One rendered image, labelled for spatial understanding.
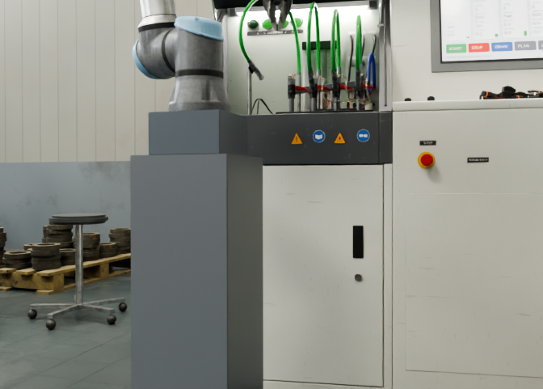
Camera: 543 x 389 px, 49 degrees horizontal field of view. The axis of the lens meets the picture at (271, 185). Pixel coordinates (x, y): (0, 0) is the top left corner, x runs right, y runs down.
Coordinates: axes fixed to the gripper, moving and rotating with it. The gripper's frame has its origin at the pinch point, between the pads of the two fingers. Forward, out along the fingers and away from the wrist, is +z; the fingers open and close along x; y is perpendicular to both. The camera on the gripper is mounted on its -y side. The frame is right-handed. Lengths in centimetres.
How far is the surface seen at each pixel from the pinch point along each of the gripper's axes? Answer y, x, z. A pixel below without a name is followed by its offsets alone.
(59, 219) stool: -96, -131, 67
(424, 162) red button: 1, 44, 42
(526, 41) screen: -30, 79, 1
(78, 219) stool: -98, -121, 67
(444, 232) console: -3, 50, 63
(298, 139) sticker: -2.9, 6.0, 34.5
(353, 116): -3.0, 23.1, 27.5
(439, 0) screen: -34, 52, -15
